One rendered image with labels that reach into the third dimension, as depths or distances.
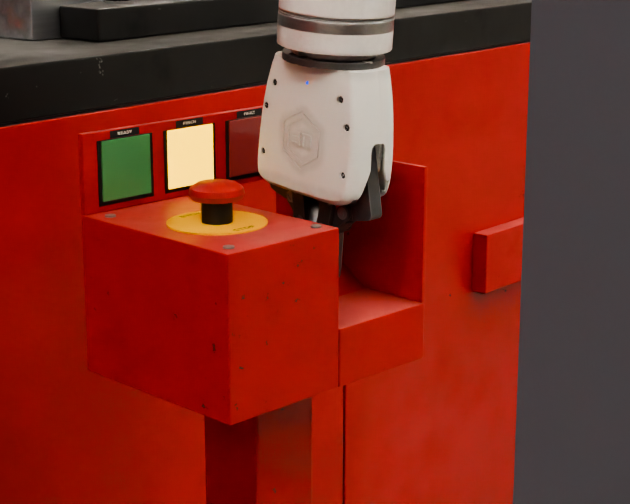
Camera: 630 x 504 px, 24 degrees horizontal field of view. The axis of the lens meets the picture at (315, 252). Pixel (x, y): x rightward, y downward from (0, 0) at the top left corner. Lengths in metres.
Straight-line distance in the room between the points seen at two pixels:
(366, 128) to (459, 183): 0.62
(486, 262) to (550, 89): 1.00
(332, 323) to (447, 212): 0.61
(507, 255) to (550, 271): 1.01
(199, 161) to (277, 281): 0.17
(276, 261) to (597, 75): 0.37
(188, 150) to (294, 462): 0.25
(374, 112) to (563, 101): 0.37
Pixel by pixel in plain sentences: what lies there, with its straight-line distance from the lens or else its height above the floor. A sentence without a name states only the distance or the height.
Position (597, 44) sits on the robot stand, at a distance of 0.67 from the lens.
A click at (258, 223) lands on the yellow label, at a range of 1.03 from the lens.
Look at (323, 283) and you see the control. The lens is 1.02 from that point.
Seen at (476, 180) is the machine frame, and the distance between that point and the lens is 1.67.
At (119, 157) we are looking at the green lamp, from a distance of 1.08.
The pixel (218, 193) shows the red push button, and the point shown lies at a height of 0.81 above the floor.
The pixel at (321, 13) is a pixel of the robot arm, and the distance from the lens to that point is 1.02.
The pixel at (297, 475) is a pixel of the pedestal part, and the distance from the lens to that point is 1.13.
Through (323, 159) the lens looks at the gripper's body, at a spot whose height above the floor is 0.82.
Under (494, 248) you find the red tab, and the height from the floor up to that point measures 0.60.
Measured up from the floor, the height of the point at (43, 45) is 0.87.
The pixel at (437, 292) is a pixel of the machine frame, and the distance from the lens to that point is 1.64.
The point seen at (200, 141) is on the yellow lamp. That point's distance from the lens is 1.12.
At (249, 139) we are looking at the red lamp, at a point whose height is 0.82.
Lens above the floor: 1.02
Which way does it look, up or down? 15 degrees down
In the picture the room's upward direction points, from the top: straight up
